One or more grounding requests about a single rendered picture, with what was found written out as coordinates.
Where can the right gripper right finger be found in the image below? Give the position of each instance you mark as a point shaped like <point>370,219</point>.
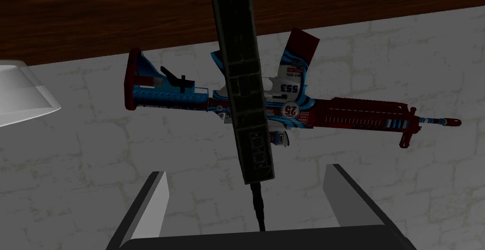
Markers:
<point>350,200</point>

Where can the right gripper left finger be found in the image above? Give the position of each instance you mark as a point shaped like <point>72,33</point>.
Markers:
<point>146,214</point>

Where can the red and blue toy rifle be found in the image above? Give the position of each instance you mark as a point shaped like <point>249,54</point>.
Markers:
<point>341,115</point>

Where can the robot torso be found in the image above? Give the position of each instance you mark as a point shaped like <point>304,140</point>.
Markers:
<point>21,94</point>

